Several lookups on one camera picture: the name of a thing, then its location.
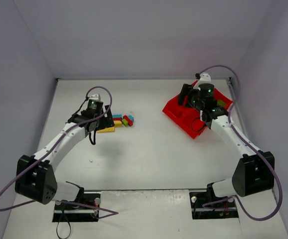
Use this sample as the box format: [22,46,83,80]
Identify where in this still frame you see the long yellow lego plate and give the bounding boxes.
[97,126,115,133]

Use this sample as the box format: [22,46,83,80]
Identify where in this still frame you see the green lego brick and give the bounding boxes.
[122,119,129,126]
[217,100,226,107]

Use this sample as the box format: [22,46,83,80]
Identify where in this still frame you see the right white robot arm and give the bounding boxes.
[177,83,275,198]

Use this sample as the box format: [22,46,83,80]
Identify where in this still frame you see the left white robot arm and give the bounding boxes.
[15,94,114,205]

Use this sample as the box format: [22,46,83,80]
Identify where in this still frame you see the yellow curved lego brick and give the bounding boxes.
[114,120,123,127]

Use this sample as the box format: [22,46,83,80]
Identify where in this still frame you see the long blue lego brick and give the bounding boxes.
[113,115,123,119]

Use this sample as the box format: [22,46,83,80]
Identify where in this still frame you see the red divided container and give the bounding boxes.
[162,79,234,139]

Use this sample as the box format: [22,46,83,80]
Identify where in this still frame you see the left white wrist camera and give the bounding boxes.
[88,94,101,101]

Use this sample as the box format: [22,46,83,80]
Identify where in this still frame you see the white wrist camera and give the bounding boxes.
[194,72,211,88]
[88,94,101,101]

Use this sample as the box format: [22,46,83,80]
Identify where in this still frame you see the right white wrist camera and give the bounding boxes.
[194,72,211,88]

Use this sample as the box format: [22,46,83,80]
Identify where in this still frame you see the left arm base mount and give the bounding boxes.
[52,192,102,223]

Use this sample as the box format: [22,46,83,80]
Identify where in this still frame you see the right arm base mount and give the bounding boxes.
[189,191,239,220]

